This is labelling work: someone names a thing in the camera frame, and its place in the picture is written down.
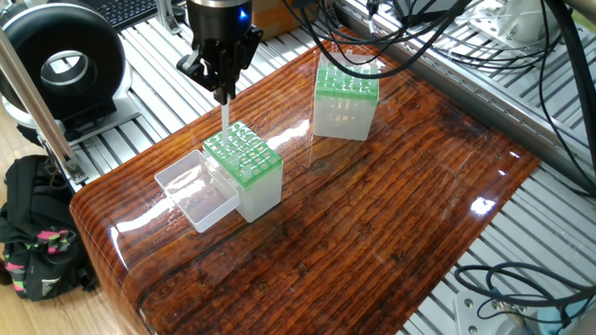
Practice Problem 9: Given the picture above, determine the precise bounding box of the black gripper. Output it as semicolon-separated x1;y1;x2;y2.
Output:
177;0;265;101

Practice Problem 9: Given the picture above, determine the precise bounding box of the clear tip box with tips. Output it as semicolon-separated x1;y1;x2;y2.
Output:
310;51;381;142

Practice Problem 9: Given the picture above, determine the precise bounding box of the brown cardboard box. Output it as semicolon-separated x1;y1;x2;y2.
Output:
257;0;322;44

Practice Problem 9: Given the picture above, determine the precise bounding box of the black keyboard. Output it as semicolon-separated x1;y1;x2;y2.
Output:
91;0;161;29

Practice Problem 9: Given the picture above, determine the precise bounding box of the black round device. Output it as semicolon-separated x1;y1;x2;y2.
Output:
0;3;129;141

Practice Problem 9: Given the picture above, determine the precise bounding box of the clear tip box green rack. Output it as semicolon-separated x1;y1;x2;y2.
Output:
154;121;284;234

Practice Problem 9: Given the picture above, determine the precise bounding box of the glossy brown wooden board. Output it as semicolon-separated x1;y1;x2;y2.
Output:
73;28;543;335

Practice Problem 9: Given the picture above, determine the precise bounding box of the black backpack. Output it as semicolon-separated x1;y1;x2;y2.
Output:
0;154;101;303

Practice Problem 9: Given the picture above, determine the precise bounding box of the white plastic device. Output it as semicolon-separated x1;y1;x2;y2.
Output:
470;0;560;44

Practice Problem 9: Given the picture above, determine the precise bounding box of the aluminium bracket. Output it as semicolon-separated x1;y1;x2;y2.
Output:
156;0;191;36

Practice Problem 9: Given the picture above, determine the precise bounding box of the aluminium frame post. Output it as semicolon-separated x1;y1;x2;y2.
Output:
0;37;83;182

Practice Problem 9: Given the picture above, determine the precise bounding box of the black cable bundle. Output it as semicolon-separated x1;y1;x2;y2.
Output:
368;0;550;71

